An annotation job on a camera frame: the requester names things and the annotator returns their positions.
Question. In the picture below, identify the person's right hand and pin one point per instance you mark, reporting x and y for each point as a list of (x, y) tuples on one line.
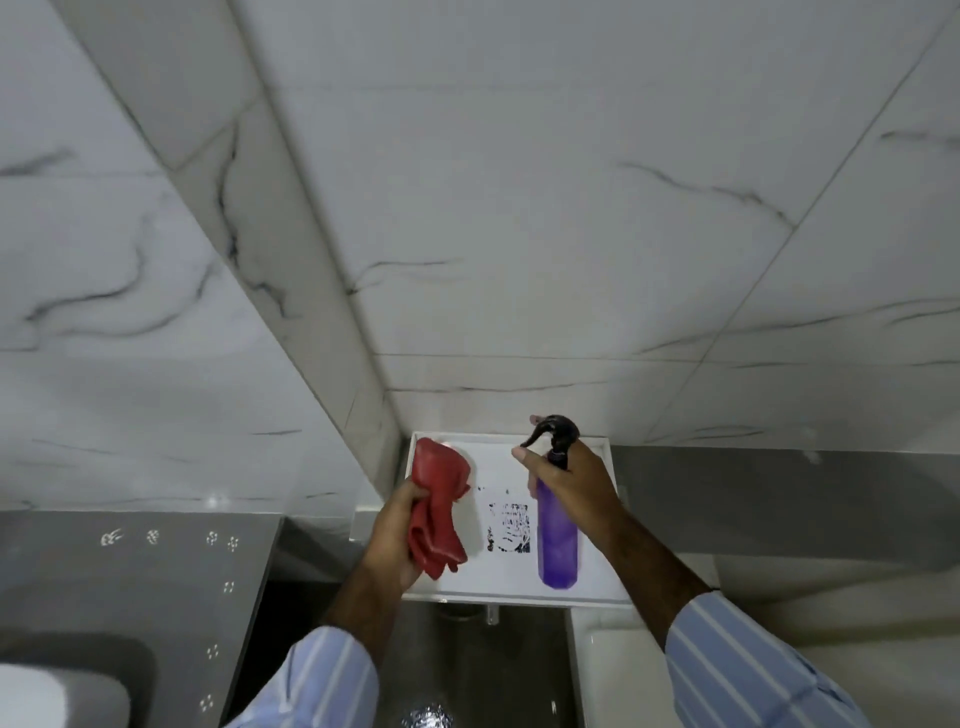
[(585, 491)]

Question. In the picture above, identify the person's left hand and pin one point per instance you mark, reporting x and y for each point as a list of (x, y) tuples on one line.
[(388, 536)]

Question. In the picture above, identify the person's left thumb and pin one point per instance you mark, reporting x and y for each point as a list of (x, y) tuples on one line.
[(417, 490)]

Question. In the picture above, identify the person's right thumb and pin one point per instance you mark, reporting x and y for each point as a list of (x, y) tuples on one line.
[(531, 455)]

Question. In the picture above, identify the red cleaning cloth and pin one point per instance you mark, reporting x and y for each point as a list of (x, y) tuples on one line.
[(439, 510)]

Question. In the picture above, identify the purple spray bottle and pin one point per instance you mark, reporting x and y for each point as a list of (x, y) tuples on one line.
[(557, 544)]

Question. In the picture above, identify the person's left forearm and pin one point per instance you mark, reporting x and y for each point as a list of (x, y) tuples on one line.
[(352, 622)]

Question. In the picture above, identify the person's right forearm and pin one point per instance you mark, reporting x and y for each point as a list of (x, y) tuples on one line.
[(675, 600)]

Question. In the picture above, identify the white rectangular tray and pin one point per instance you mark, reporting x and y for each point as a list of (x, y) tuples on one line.
[(502, 574)]

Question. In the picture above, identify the grey speckled countertop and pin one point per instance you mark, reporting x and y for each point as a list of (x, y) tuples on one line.
[(150, 585)]

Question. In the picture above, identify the white sink basin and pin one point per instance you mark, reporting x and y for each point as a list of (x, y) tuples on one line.
[(52, 697)]

